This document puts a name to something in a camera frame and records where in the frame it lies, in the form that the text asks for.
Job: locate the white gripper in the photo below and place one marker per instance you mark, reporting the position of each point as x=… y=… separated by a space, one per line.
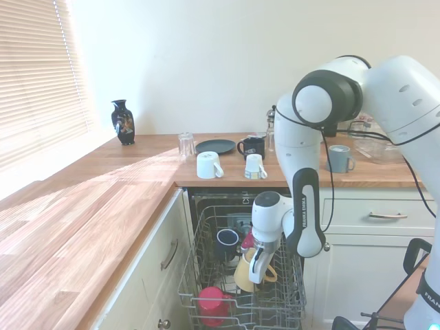
x=259 y=266

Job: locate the yellow mug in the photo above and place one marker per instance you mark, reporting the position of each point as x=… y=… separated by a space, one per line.
x=242 y=275

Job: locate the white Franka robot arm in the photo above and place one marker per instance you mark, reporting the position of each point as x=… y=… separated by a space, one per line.
x=299 y=144

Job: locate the red mug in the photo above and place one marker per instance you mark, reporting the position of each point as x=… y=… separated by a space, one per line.
x=213 y=306

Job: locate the navy blue mug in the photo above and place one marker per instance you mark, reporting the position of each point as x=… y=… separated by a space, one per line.
x=227 y=244

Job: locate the black dishwasher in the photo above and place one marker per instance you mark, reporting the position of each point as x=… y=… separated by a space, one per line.
x=220 y=201

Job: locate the small white patterned mug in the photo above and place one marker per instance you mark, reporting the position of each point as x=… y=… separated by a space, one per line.
x=253 y=167

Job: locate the large white mug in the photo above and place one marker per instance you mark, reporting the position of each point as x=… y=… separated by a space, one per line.
x=206 y=165

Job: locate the black printed mug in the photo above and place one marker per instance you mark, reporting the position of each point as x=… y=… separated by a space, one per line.
x=252 y=148

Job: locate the grey blue mug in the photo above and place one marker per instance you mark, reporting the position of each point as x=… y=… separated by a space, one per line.
x=338 y=159

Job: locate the round metal door knob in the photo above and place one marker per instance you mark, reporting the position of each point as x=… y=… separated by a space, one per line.
x=327 y=246

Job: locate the white cabinet door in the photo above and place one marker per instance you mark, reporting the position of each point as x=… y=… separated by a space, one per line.
x=361 y=282

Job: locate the round metal cabinet knob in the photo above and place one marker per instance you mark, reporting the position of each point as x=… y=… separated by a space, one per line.
x=164 y=324

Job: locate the white corner base cabinet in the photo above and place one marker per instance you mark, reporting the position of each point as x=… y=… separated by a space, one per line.
x=148 y=282

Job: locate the white drawer front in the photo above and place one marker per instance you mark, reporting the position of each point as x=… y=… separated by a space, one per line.
x=361 y=209

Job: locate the dark green plate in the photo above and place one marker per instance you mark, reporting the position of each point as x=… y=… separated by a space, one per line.
x=214 y=146

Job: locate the glass french press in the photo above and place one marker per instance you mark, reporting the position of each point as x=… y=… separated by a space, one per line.
x=271 y=130

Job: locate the ribbed clear glass tumbler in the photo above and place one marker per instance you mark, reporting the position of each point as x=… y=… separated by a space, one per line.
x=186 y=145

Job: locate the black cylindrical cup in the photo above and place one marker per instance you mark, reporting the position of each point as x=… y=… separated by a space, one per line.
x=331 y=130

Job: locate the black floral vase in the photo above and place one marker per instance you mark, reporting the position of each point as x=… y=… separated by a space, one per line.
x=123 y=120

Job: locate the cream window blind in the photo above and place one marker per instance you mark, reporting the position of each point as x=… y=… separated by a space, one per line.
x=38 y=79

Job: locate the black camera stand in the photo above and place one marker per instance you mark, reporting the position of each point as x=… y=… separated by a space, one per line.
x=414 y=254

